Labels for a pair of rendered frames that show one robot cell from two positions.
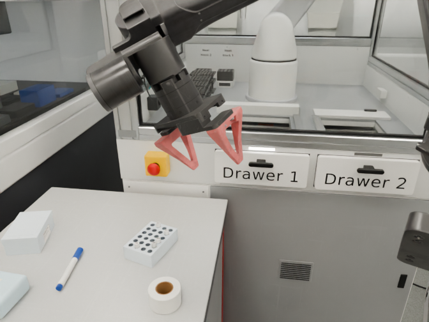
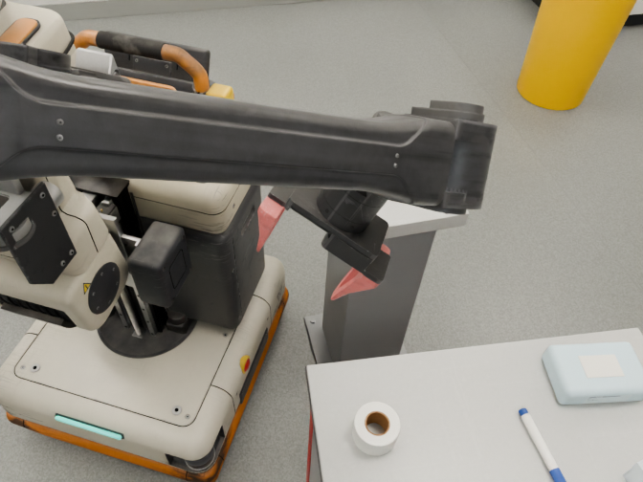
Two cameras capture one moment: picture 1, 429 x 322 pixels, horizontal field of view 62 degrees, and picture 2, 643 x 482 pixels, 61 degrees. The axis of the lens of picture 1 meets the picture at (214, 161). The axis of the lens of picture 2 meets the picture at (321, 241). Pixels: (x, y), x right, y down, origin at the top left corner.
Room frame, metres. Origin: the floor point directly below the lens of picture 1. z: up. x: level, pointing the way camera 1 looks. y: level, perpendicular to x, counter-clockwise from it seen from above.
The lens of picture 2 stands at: (0.86, -0.10, 1.60)
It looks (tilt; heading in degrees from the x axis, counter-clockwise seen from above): 49 degrees down; 161
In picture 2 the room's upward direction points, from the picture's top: 4 degrees clockwise
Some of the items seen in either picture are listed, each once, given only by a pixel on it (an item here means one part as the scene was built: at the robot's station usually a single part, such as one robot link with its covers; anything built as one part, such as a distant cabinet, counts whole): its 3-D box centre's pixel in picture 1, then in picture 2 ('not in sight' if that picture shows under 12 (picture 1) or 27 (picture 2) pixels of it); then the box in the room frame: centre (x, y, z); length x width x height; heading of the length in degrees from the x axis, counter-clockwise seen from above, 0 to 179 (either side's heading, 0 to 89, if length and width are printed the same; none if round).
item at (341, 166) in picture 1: (365, 174); not in sight; (0.96, -0.46, 0.87); 0.29 x 0.02 x 0.11; 82
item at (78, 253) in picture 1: (70, 267); (543, 450); (0.67, 0.35, 0.77); 0.14 x 0.02 x 0.02; 179
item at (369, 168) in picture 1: (369, 169); not in sight; (0.93, -0.45, 0.91); 0.07 x 0.04 x 0.01; 82
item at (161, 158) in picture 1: (157, 164); not in sight; (1.03, 0.18, 0.88); 0.07 x 0.05 x 0.07; 82
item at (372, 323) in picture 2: not in sight; (369, 279); (0.03, 0.34, 0.38); 0.30 x 0.30 x 0.76; 88
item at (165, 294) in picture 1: (165, 294); (375, 428); (0.57, 0.11, 0.78); 0.07 x 0.07 x 0.04
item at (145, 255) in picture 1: (151, 243); not in sight; (0.75, 0.16, 0.78); 0.12 x 0.08 x 0.04; 155
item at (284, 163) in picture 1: (260, 168); not in sight; (1.00, -0.14, 0.87); 0.29 x 0.02 x 0.11; 82
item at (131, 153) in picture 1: (272, 121); not in sight; (1.48, -0.25, 0.87); 1.02 x 0.95 x 0.14; 82
